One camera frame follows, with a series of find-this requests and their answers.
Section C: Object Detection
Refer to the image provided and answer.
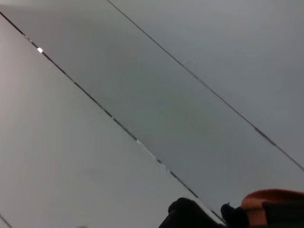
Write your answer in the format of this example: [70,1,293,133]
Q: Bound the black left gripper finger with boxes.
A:
[158,197,226,228]

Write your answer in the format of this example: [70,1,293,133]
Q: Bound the black fabric bag orange handles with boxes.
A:
[220,189,304,228]

